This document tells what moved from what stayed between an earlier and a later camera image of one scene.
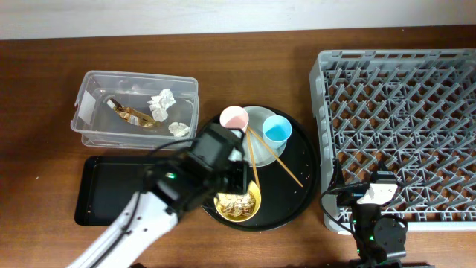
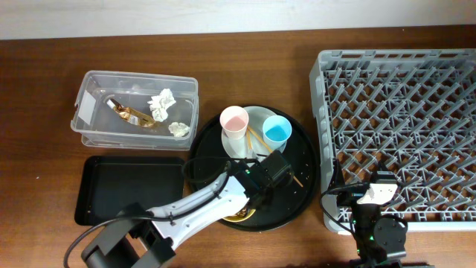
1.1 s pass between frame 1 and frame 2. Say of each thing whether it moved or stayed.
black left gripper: moved
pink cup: stayed
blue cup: stayed
